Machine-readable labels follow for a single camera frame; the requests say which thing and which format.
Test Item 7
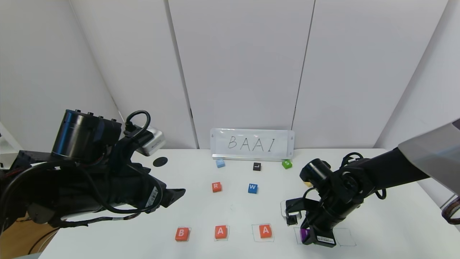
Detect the black floor cable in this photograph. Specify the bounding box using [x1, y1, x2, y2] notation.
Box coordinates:
[28, 228, 60, 256]

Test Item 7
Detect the aluminium sign holder rail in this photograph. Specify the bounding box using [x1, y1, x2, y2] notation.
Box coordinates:
[212, 155, 292, 161]

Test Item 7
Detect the black left camera cable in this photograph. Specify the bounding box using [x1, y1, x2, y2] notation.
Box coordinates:
[124, 110, 151, 139]

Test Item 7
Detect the black right arm wrist cable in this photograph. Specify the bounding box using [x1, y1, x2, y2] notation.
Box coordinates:
[340, 152, 387, 200]

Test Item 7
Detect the black right camera cable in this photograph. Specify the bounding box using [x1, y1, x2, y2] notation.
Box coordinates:
[286, 187, 320, 220]

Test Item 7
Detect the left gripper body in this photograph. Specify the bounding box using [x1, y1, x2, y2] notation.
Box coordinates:
[109, 174, 167, 214]

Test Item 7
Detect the black camera cable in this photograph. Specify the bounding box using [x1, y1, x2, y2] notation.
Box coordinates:
[124, 110, 151, 139]
[286, 187, 320, 220]

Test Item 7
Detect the thin black left gripper cable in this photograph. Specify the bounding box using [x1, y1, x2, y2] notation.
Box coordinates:
[50, 212, 142, 229]

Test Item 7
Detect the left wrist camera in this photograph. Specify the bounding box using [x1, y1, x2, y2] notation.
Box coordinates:
[135, 126, 166, 157]

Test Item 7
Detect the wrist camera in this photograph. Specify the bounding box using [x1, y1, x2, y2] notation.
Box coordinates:
[135, 126, 166, 157]
[280, 200, 306, 226]

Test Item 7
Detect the white BAAI letter sign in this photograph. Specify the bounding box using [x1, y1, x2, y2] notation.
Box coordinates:
[210, 128, 295, 159]

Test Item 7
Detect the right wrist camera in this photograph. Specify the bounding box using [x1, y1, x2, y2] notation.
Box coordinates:
[280, 200, 306, 226]

